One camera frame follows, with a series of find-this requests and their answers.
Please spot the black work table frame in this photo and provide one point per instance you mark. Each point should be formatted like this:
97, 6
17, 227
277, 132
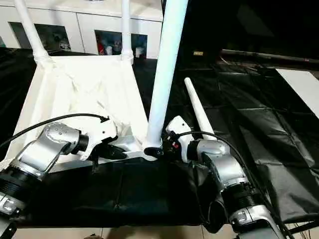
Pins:
304, 226

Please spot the dark brown cabinet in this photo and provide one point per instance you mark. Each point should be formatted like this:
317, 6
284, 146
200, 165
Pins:
249, 22

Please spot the long dark tube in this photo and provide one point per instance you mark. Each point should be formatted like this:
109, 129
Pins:
261, 56

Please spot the white plastic table top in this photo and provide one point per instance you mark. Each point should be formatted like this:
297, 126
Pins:
74, 82

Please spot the white flat item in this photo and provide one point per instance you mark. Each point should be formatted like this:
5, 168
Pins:
299, 84

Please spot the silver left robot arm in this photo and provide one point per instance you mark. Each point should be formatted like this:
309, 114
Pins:
42, 149

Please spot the small tan block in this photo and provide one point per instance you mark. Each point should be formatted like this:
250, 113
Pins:
198, 53

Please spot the black shiny mat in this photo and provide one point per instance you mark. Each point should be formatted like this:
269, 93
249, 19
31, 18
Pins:
149, 189

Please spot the white plastic table leg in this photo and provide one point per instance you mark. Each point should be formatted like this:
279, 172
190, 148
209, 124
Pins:
30, 30
197, 104
125, 30
164, 74

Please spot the white cabinet with glass doors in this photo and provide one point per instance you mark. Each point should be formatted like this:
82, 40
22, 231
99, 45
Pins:
79, 25

